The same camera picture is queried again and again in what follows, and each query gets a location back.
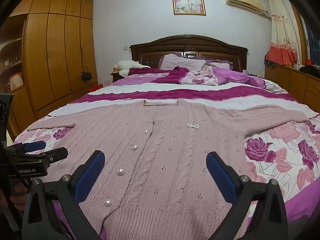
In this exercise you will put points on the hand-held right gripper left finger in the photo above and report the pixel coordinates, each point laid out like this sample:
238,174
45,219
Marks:
90,176

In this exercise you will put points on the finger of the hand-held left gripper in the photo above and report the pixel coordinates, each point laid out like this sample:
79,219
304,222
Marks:
35,146
55,155

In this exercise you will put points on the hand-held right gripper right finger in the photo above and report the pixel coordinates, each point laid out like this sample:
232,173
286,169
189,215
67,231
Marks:
222,177

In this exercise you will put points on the pink knitted cardigan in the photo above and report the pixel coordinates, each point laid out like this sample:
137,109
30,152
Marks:
162,155

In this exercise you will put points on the person's left hand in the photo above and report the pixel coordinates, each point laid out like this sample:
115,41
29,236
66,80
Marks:
19,187

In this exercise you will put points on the floral striped bedspread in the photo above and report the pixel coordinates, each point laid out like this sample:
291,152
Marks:
275,142

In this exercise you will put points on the orange box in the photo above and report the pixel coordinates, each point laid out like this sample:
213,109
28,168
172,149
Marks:
16,82

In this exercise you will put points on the red bag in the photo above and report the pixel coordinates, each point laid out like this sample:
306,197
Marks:
96,87

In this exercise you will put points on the purple satin bed sheet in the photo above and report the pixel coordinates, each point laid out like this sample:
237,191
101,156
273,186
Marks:
302,202

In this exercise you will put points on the small black bag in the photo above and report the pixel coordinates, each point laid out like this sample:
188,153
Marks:
86,76

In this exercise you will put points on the wooden wardrobe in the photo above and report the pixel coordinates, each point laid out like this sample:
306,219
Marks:
57,55

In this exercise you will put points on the wooden corner shelf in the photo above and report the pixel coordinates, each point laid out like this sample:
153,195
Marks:
12,55

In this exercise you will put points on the dark wooden nightstand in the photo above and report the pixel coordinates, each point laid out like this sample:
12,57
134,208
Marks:
116,76

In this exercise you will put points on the folded purple floral quilt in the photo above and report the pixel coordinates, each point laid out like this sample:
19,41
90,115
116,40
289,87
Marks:
200,76

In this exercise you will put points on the purple frilled pillow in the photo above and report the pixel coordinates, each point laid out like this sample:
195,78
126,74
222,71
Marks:
220,64

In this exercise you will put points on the low wooden cabinet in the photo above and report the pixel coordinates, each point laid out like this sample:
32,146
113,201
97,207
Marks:
287,80

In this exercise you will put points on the lilac pillow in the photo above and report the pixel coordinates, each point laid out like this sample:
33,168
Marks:
182,62

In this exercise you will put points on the dark wooden headboard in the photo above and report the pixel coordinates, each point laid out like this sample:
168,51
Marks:
190,46

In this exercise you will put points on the dark clothing pile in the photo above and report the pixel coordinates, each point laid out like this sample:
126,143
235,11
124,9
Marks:
310,70

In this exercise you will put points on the framed wedding photo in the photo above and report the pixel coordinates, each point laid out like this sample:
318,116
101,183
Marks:
188,1

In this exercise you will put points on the wall air conditioner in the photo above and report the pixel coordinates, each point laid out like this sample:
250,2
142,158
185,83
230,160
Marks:
246,3

